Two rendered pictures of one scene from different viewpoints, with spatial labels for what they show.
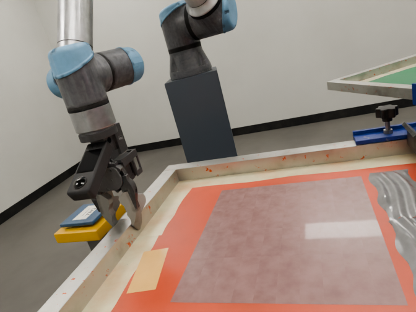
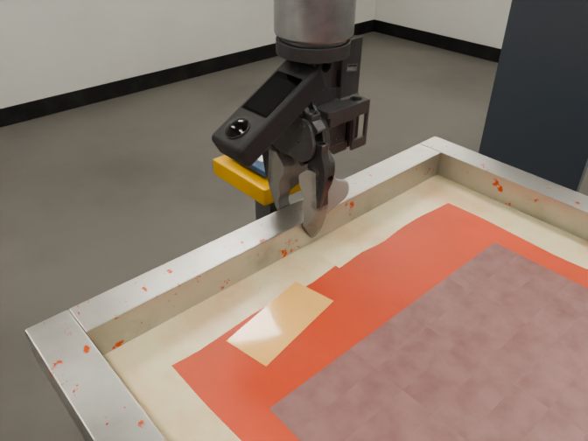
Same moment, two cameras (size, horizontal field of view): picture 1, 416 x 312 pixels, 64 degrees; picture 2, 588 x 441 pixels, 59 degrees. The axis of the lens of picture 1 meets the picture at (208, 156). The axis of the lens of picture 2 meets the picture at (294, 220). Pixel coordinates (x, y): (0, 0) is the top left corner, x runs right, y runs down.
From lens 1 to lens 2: 0.17 m
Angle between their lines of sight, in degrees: 29
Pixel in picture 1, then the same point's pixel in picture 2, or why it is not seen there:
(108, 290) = (209, 316)
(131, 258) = (272, 280)
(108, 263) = (232, 271)
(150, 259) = (296, 303)
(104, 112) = (332, 14)
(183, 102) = (537, 19)
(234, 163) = (553, 201)
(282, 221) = (559, 395)
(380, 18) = not seen: outside the picture
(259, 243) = (480, 409)
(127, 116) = not seen: outside the picture
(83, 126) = (285, 25)
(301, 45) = not seen: outside the picture
